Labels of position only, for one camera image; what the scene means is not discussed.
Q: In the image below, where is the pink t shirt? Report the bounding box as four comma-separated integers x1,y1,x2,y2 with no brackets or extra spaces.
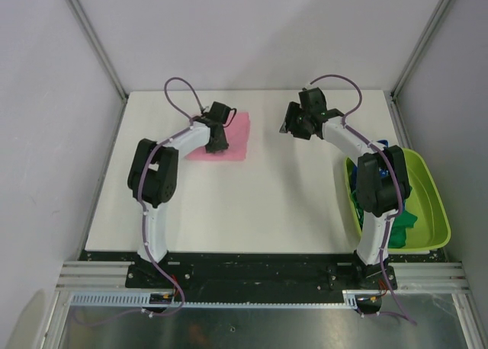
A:
185,112,251,162

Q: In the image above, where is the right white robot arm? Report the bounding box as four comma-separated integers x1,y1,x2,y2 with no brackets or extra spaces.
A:
280,88,410,289

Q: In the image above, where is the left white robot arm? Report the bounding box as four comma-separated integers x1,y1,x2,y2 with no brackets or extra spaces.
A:
127,102,237,288

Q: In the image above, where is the blue t shirt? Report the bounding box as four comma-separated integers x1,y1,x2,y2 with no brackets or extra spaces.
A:
348,139,412,201

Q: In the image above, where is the green t shirt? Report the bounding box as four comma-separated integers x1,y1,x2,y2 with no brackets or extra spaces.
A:
350,190,418,249

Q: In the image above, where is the lime green plastic basin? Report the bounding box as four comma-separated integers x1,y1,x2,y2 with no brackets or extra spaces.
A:
342,146,451,255

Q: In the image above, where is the right aluminium frame post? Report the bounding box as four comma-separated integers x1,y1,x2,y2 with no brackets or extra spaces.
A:
389,0,468,98

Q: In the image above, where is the aluminium frame post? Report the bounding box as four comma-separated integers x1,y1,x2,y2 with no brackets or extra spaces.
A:
389,0,468,98
65,0,128,102

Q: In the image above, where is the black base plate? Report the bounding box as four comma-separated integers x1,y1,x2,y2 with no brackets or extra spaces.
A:
125,251,398,303

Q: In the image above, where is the grey slotted cable duct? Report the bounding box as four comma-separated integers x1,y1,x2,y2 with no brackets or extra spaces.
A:
71,290,382,309

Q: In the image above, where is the left aluminium frame post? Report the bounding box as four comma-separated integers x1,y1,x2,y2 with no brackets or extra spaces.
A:
65,0,128,102

